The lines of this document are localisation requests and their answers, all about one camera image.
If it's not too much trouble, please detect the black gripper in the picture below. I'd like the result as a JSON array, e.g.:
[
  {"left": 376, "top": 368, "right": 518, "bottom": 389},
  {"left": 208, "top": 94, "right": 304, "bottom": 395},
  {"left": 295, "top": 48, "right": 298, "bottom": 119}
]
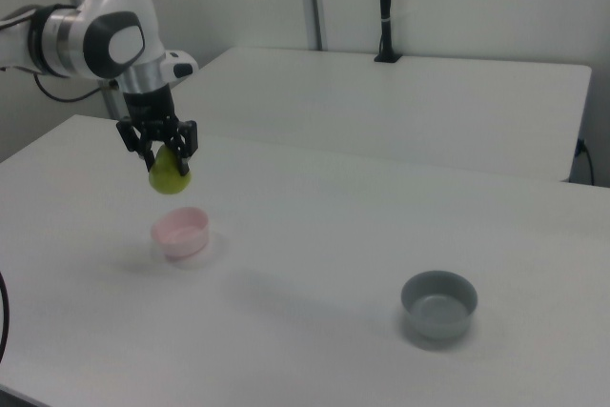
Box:
[{"left": 115, "top": 85, "right": 198, "bottom": 177}]

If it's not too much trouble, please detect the green pear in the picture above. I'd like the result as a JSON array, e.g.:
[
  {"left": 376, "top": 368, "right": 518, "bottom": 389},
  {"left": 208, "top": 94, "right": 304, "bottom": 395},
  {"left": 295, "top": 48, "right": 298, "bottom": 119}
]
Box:
[{"left": 148, "top": 143, "right": 193, "bottom": 197}]

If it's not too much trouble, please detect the pink plastic bowl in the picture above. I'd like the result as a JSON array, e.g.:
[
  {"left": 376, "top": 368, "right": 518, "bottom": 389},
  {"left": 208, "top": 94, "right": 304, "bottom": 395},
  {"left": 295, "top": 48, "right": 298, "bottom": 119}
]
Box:
[{"left": 151, "top": 207, "right": 211, "bottom": 263}]

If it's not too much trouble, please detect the grey plastic bowl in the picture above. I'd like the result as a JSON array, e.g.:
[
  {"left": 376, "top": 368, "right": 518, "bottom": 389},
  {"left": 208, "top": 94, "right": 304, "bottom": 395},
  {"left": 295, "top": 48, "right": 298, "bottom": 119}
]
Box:
[{"left": 400, "top": 271, "right": 479, "bottom": 342}]

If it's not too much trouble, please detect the white side table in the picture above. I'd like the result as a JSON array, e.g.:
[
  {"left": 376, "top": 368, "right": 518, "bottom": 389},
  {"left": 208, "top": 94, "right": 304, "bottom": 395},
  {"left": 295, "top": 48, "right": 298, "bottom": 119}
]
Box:
[{"left": 167, "top": 47, "right": 594, "bottom": 184}]

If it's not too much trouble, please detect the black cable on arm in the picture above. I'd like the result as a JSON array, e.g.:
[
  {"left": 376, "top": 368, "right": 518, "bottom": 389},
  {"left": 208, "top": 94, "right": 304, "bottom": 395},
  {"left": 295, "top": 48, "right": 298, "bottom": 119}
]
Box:
[{"left": 33, "top": 72, "right": 116, "bottom": 104}]

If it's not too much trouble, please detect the thick black cable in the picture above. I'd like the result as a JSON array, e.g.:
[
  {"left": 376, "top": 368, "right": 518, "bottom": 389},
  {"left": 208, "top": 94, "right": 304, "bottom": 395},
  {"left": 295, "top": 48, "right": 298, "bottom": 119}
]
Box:
[{"left": 0, "top": 271, "right": 12, "bottom": 364}]

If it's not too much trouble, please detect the black cable at wall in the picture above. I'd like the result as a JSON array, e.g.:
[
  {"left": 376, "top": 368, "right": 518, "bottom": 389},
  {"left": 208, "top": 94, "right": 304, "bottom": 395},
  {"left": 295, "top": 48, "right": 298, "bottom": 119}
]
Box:
[{"left": 576, "top": 138, "right": 598, "bottom": 186}]

